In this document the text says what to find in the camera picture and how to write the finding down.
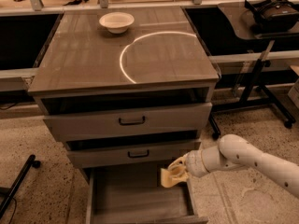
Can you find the bottom grey drawer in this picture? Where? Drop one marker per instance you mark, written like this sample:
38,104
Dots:
132,194

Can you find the yellow sponge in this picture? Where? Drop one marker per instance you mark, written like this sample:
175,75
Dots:
165,180

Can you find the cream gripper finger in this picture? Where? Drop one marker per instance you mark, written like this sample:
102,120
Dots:
178,177
178,163

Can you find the white bowl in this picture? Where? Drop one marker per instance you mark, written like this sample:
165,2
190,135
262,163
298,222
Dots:
117,22

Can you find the black drawer handle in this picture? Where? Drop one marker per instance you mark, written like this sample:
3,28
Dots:
131,122
138,154

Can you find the black stand leg left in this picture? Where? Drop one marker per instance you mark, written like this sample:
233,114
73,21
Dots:
7,194

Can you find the black middle drawer handle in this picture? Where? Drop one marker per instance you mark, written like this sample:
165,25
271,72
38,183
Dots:
138,154

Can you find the black top drawer handle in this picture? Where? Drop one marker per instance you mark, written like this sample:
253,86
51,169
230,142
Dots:
131,122

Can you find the grey drawer cabinet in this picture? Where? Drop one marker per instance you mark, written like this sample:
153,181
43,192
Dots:
158,61

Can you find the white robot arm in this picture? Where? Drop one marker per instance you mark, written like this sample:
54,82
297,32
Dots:
232,152

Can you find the middle grey drawer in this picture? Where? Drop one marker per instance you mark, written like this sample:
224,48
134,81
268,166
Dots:
96,157

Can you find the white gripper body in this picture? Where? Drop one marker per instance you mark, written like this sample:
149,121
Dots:
193,163

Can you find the rolling side table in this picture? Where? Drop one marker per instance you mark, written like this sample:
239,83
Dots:
255,92

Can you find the top grey drawer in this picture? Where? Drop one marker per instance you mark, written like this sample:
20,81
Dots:
104,124

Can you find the grey drawer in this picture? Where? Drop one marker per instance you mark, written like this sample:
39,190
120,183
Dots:
96,157
104,124
132,194

